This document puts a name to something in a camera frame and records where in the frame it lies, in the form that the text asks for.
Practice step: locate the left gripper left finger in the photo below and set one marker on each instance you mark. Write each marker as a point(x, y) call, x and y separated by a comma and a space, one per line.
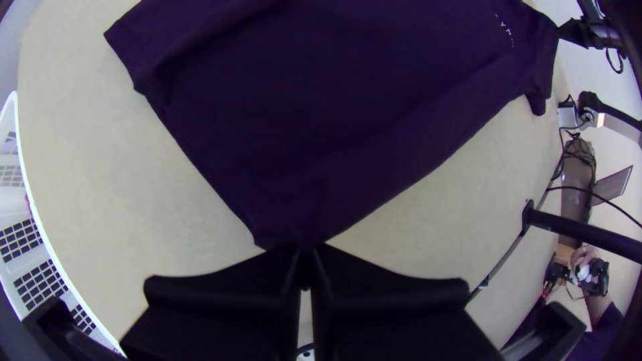
point(220, 316)

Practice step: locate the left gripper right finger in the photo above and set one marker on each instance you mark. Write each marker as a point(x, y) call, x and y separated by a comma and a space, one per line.
point(391, 321)

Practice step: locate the dark t-shirt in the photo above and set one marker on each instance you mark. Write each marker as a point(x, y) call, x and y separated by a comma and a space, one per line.
point(311, 110)

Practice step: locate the person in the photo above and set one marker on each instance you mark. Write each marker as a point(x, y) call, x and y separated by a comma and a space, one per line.
point(602, 331)

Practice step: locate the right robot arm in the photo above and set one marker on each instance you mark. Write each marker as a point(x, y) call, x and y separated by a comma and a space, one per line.
point(602, 30)

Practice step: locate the white laundry basket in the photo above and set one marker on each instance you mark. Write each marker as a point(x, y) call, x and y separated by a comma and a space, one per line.
point(20, 281)

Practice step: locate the black camera pole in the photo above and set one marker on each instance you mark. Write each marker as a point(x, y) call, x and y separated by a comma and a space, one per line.
point(577, 229)

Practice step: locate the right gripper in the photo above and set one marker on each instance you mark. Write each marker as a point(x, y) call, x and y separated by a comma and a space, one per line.
point(572, 31)

